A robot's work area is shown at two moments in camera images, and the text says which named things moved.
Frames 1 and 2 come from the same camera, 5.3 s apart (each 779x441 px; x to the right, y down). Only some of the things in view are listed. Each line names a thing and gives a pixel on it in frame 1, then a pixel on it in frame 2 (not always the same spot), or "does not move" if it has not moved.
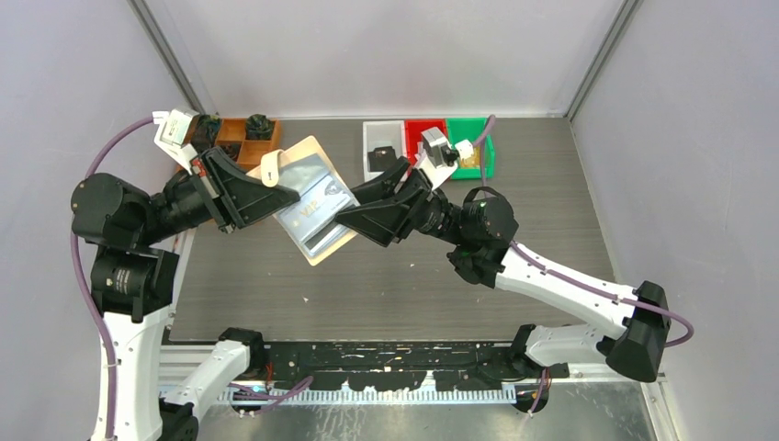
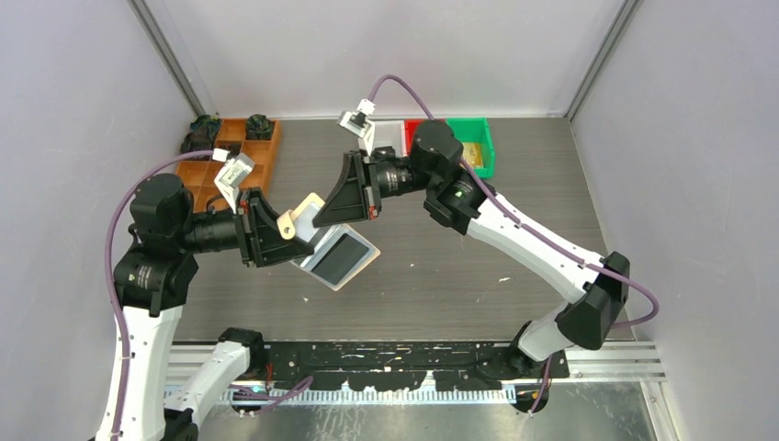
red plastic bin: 412,133 does not move
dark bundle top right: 258,127 does not move
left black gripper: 234,196 to 260,234
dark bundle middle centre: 231,150 does not move
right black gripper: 384,220 to 356,198
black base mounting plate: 401,364 does not move
